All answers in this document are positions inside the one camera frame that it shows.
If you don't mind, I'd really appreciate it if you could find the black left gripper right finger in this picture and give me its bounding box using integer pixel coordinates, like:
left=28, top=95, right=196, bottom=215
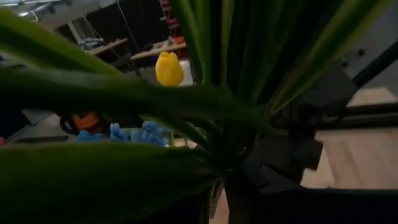
left=224, top=161, right=398, bottom=224

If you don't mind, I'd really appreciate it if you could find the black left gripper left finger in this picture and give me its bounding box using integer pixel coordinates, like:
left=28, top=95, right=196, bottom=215
left=130, top=186, right=214, bottom=224

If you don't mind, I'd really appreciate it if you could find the blue artificial flower bunch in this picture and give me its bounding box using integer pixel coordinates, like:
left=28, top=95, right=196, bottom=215
left=0, top=0, right=392, bottom=224

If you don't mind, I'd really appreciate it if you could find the yellow artificial tulip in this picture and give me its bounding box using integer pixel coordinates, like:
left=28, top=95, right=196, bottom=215
left=155, top=51, right=185, bottom=86

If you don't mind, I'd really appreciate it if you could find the orange-red fabric panel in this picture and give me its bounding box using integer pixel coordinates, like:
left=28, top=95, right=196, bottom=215
left=72, top=111, right=101, bottom=131

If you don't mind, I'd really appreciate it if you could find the wooden workbench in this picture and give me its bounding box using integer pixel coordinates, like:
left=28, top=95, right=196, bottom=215
left=129, top=42, right=187, bottom=62
left=86, top=37, right=129, bottom=57

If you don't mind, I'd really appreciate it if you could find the red metal rack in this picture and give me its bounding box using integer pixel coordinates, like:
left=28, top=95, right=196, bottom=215
left=160, top=0, right=187, bottom=60

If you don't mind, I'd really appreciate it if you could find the black aluminium table frame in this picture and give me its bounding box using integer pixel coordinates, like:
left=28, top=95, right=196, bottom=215
left=317, top=40, right=398, bottom=131

